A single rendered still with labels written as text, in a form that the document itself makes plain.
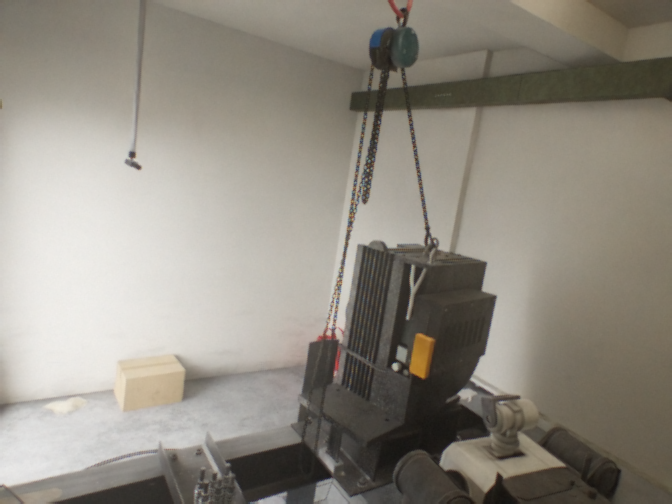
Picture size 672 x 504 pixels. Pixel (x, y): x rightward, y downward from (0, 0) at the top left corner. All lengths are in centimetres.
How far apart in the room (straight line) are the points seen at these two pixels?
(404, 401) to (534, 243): 137
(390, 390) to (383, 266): 55
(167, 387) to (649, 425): 311
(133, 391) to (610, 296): 318
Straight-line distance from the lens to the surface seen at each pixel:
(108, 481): 216
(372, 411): 219
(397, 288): 203
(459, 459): 113
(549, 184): 298
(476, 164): 334
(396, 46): 184
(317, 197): 428
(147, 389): 386
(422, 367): 189
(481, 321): 214
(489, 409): 111
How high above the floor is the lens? 193
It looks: 9 degrees down
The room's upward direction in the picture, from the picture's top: 9 degrees clockwise
